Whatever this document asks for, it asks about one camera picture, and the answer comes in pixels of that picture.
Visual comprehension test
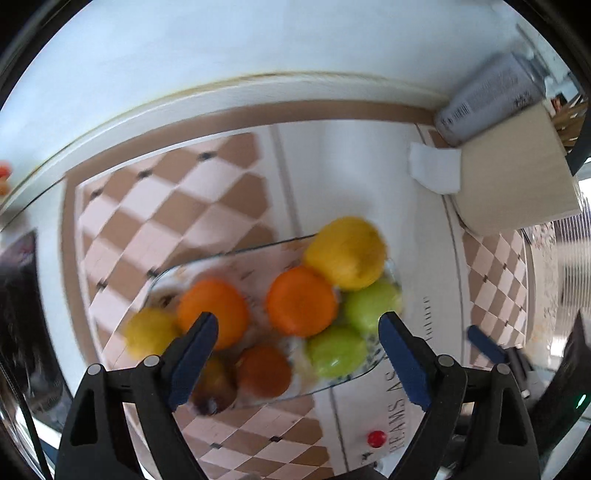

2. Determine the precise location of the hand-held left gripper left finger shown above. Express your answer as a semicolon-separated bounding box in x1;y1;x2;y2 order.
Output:
54;312;219;480

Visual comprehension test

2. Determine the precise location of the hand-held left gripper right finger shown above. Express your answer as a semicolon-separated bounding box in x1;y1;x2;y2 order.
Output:
379;311;539;480

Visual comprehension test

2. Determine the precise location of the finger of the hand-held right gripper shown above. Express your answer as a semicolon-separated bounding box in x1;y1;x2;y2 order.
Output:
467;325;533;399

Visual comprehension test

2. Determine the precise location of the dark red mottled fruit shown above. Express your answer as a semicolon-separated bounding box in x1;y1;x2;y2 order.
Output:
191;354;238;415

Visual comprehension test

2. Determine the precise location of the yellow lemon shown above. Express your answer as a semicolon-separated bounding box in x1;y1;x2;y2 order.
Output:
124;308;182;361
304;217;387;291

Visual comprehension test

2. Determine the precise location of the orange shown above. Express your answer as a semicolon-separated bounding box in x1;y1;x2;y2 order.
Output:
266;267;339;337
178;278;250;352

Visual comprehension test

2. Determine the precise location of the green apple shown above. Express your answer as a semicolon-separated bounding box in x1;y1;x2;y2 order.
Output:
305;325;368;380
342;279;402;335

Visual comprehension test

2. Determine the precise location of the reddish brown round fruit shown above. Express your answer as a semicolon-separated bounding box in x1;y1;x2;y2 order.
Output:
236;345;293;398

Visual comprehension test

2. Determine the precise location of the floral oval ceramic plate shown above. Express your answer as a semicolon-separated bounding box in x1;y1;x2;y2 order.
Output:
143;233;403;412

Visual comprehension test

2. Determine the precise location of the patterned glass sliding door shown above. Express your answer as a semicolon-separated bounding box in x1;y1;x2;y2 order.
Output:
526;175;591;354

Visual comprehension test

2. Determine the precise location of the checked brown tablecloth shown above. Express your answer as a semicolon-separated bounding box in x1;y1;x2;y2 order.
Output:
62;104;539;480

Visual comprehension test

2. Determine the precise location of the white crumpled tissue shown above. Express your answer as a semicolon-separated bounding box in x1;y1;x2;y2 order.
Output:
407;142;463;195

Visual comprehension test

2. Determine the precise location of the black gas stove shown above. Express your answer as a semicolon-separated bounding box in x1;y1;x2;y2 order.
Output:
0;231;64;431

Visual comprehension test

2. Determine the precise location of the labelled sauce bottle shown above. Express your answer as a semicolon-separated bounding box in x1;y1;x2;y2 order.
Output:
434;51;549;148

